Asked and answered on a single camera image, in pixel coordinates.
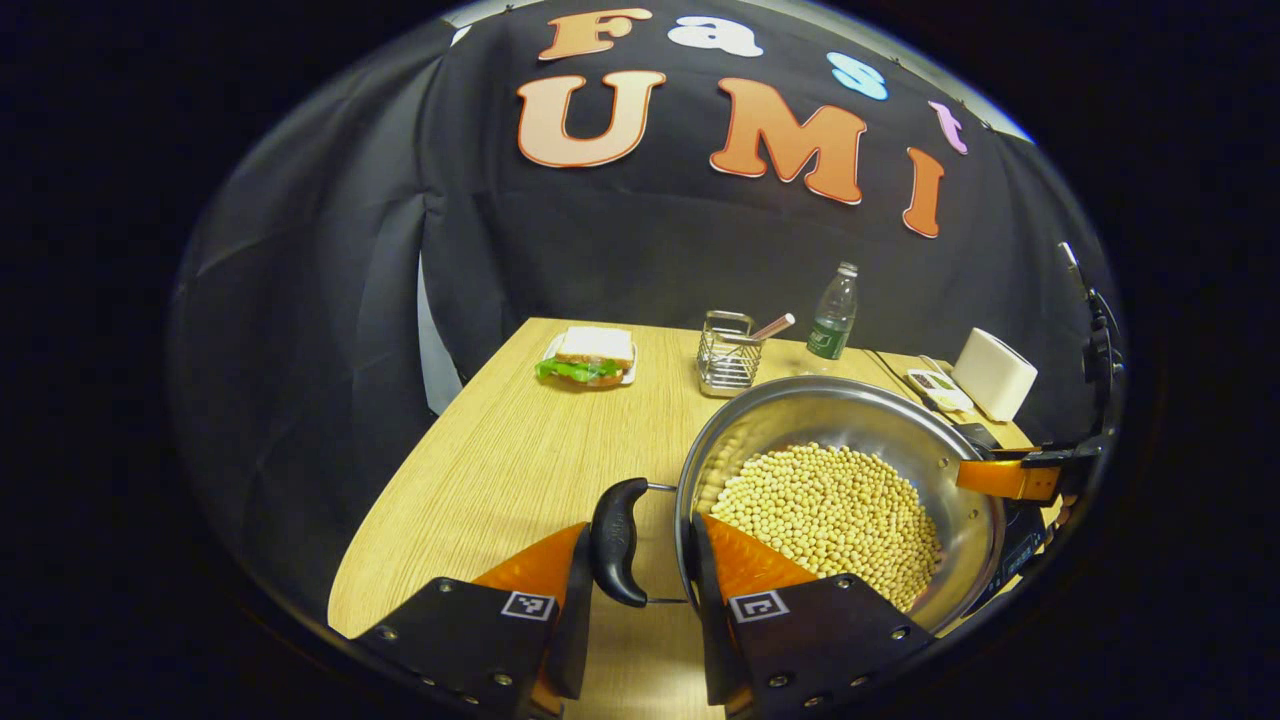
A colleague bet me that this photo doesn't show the black induction cooktop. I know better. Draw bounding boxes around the black induction cooktop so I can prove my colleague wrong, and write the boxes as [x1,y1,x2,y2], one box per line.
[955,420,1051,611]

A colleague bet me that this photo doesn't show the clear plastic water bottle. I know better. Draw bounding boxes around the clear plastic water bottle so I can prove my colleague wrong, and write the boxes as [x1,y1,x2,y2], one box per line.
[806,262,859,361]

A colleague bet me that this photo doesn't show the white divided bean dish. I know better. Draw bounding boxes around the white divided bean dish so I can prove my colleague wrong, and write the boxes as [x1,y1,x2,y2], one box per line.
[905,368,974,413]

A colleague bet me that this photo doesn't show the sandwich with lettuce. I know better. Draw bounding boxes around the sandwich with lettuce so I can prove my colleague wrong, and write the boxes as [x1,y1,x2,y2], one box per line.
[535,325,638,388]

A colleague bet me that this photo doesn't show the white toaster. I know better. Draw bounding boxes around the white toaster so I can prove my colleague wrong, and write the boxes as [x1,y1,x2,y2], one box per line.
[950,328,1039,423]

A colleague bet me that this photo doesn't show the metal wire basket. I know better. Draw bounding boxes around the metal wire basket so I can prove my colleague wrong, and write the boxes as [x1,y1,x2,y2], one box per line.
[697,310,766,398]

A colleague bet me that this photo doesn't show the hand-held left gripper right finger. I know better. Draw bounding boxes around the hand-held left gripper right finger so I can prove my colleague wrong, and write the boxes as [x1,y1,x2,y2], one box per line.
[688,512,936,719]

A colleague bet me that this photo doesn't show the black power cable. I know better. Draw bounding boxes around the black power cable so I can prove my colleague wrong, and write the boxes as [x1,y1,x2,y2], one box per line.
[865,348,931,406]

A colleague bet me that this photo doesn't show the pile of soybeans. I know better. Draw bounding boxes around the pile of soybeans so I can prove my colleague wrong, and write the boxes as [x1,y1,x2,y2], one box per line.
[705,443,943,613]

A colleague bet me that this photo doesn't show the steel pot with black handle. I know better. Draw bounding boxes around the steel pot with black handle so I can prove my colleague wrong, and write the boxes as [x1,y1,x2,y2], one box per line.
[590,375,1006,636]

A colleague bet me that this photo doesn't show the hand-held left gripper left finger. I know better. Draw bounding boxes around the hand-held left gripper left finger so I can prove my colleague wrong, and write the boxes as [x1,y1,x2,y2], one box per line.
[355,520,596,719]

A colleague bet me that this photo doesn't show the black backdrop cloth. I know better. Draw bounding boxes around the black backdrop cloth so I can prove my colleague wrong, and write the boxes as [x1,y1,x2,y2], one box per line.
[170,0,1121,601]

